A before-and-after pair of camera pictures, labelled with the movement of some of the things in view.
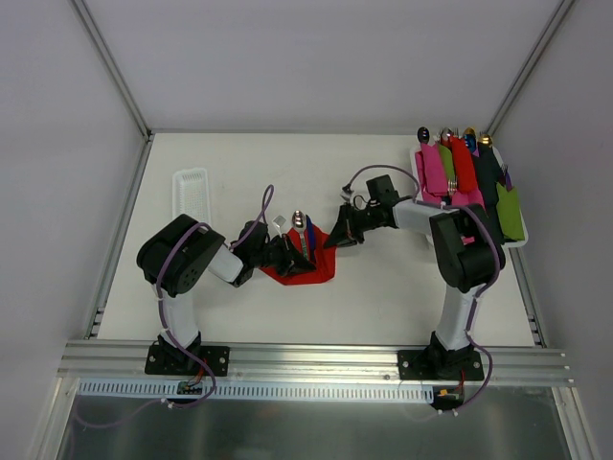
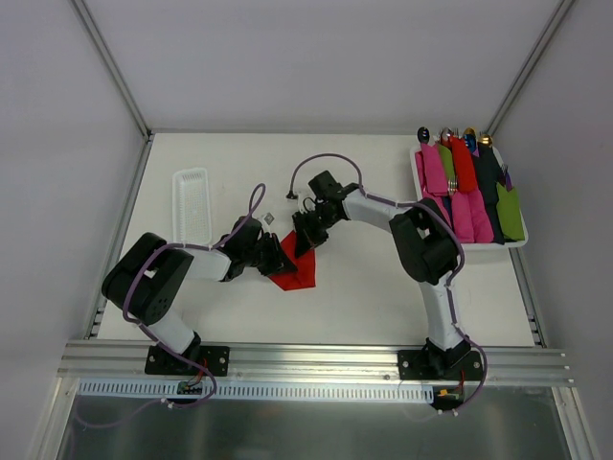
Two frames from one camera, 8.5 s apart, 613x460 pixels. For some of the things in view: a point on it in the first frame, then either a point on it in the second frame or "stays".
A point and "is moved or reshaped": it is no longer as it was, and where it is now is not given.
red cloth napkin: x=311 y=242 is moved or reshaped
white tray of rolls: x=510 y=244 stays
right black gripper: x=354 y=225 → x=309 y=225
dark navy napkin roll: x=488 y=168 stays
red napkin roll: x=465 y=164 stays
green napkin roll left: x=446 y=158 stays
